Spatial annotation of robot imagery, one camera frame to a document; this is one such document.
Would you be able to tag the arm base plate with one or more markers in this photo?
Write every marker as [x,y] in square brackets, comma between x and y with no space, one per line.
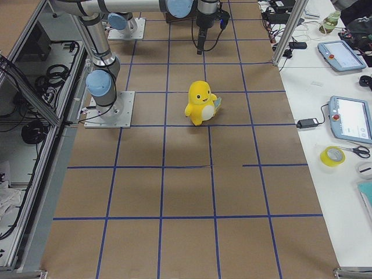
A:
[119,115]
[114,35]

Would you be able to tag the black handled scissors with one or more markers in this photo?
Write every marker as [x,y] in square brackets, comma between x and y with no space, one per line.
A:
[361,151]

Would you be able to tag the yellow tape roll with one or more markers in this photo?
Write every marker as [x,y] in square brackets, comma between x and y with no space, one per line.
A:
[332,156]

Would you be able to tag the aluminium frame post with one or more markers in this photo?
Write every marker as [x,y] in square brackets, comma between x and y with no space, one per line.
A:
[291,25]

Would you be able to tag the teach pendant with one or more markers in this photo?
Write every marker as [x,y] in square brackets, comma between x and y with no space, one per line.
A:
[350,119]
[340,56]

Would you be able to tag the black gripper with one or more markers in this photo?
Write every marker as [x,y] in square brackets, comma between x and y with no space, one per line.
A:
[204,18]

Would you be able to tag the black power brick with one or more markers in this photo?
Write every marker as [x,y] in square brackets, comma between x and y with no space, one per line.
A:
[307,123]

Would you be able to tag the yellow plush toy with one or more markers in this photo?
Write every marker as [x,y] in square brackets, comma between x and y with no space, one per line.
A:
[202,103]

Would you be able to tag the lower teach pendant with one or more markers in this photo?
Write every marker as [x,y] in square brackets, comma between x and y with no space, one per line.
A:
[350,119]

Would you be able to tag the upper teach pendant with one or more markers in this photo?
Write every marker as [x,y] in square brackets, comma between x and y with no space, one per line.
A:
[340,56]

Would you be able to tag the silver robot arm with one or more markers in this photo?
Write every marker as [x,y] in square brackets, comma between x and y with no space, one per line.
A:
[123,22]
[87,18]

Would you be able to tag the green bottle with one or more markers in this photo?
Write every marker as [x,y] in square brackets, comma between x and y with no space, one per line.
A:
[330,22]

